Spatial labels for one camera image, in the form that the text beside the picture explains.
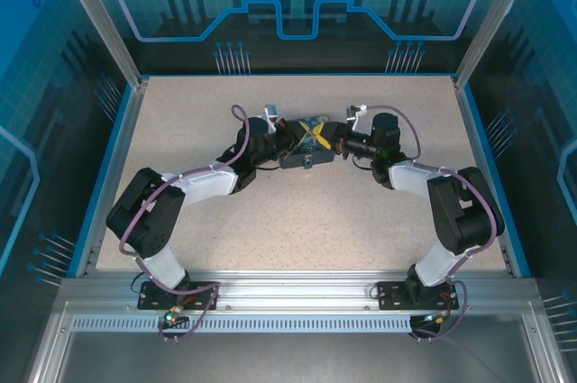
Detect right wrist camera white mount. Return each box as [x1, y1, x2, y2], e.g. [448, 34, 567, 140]
[343, 104, 369, 132]

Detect slotted grey cable duct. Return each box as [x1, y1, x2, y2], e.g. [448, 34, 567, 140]
[70, 315, 415, 334]

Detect cable connector with orange plug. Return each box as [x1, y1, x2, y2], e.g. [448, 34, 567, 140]
[423, 310, 453, 325]

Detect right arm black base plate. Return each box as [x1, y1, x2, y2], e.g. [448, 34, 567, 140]
[376, 280, 460, 312]

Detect cable connector with green light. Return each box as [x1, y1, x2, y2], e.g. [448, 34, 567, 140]
[162, 305, 185, 325]

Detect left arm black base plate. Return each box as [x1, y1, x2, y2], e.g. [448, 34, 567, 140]
[137, 280, 221, 312]

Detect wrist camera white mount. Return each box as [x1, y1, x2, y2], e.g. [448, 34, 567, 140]
[261, 104, 279, 135]
[343, 104, 369, 132]

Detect aluminium side rail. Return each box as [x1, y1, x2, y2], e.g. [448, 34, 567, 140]
[74, 78, 150, 278]
[453, 78, 519, 278]

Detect aluminium corner post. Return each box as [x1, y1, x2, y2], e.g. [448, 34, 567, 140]
[49, 0, 151, 89]
[453, 0, 533, 89]

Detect aluminium front rail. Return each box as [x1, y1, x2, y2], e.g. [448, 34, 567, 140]
[58, 270, 542, 312]

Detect starry night tin box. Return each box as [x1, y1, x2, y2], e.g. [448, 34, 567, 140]
[278, 117, 338, 171]

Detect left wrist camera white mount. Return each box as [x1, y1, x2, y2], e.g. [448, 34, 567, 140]
[261, 104, 279, 135]

